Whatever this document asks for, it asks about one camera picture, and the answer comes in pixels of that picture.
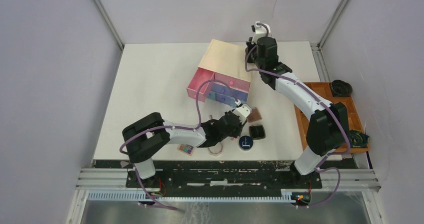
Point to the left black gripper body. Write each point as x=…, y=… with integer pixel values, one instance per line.
x=234, y=133

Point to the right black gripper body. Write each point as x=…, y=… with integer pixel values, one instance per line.
x=253, y=58

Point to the pastel wooden drawer chest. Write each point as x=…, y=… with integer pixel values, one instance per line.
x=231, y=80

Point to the pink drawer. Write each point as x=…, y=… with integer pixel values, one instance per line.
x=200, y=76

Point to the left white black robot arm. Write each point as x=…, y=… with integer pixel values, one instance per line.
x=144, y=138

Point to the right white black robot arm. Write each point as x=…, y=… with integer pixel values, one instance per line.
x=328, y=122

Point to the round dark blue jar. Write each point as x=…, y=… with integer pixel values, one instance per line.
x=245, y=143

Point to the brown square blush compact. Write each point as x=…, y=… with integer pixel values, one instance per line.
x=254, y=116

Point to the black square compact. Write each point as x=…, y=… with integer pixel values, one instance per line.
x=257, y=132

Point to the colourful eyeshadow palette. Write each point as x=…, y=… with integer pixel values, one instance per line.
x=186, y=149

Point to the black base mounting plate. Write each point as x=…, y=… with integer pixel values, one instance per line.
x=228, y=178

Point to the black coiled band top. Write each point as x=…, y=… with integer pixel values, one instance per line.
x=340, y=88

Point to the green yellow coiled band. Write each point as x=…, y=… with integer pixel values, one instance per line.
x=358, y=139

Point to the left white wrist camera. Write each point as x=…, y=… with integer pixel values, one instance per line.
x=242, y=111

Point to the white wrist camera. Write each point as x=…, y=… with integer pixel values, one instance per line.
x=260, y=30
x=242, y=111

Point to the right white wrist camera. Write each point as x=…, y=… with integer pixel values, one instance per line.
x=260, y=30

